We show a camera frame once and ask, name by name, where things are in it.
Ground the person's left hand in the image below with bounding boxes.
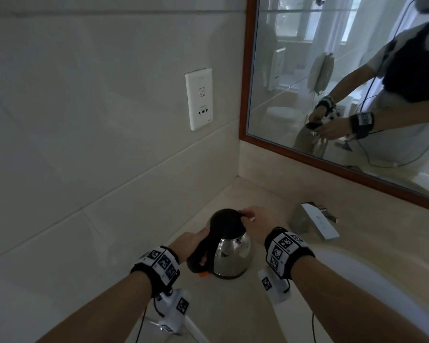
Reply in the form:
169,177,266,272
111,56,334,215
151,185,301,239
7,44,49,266
172,227,211,267

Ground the person's right hand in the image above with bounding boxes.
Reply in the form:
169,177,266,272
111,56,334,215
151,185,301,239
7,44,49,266
240,206,285,246

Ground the steel kettle with black lid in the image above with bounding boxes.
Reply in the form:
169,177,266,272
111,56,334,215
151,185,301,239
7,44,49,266
186,208,253,280

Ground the person's right forearm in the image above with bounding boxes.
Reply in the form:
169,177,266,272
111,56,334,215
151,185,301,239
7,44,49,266
290,255,422,343

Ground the person's left forearm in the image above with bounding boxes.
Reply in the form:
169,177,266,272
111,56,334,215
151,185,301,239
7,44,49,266
36,271,155,343

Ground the black marker wristband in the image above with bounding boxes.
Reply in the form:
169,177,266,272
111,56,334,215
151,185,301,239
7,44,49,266
264,227,315,281
130,245,181,298

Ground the chrome faucet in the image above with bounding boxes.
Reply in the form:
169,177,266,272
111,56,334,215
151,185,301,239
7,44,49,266
289,202,340,242

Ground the wooden framed mirror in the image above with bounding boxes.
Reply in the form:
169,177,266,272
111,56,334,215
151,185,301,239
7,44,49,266
238,0,429,214

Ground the white sink basin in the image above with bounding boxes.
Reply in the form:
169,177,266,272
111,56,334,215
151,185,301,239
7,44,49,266
272,242,429,343

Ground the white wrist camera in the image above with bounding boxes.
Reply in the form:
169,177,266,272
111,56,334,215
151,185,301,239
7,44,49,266
257,268,292,305
153,287,209,343

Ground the white wall socket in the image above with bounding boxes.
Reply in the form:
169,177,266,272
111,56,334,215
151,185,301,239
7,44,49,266
185,68,214,132

